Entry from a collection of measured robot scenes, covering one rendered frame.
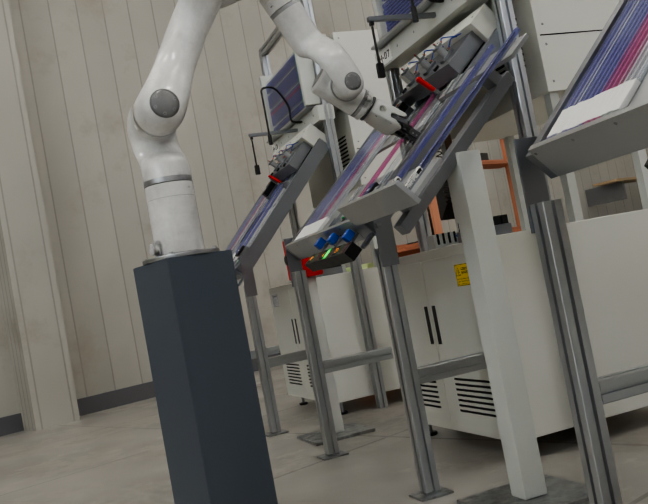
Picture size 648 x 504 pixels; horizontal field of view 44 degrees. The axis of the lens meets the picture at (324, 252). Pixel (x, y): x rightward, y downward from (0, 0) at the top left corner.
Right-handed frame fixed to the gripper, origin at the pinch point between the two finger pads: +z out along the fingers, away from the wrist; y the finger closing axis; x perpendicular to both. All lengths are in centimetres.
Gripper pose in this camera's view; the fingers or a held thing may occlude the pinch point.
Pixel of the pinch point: (412, 136)
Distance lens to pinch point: 230.2
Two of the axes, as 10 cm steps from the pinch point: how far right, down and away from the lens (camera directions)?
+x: -4.2, 8.7, -2.4
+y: -3.3, 1.1, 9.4
